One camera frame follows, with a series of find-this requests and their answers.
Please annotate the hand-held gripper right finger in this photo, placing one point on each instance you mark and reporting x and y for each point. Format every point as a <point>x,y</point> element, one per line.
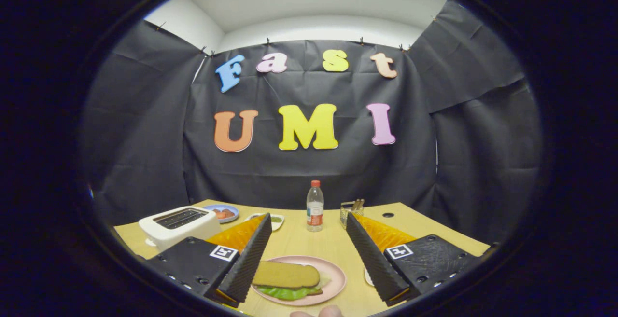
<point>369,256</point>

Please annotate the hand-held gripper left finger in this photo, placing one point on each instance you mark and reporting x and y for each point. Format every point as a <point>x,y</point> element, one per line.
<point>251,254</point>

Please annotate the brown bread slice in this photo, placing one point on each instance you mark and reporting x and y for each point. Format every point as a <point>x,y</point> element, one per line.
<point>287,274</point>

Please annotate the green lettuce leaf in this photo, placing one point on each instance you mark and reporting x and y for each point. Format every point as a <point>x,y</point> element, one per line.
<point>285,293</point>

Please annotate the white square plate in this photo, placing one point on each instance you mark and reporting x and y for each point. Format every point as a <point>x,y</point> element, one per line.
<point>368,276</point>

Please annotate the pink round plate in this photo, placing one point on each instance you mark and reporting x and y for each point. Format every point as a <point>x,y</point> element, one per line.
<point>334,273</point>

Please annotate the small blue plate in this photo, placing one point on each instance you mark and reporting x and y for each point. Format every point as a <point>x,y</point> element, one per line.
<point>231,218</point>

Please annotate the white divided sauce dish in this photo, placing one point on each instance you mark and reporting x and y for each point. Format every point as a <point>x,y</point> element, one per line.
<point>276,220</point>

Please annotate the red sliced food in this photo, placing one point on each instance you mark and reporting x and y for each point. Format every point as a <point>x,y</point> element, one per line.
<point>223,213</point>

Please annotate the clear red-capped water bottle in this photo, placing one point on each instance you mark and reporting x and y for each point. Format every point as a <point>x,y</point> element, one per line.
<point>315,211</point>

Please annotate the cream white toaster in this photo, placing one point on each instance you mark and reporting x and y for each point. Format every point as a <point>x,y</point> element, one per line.
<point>164,232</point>

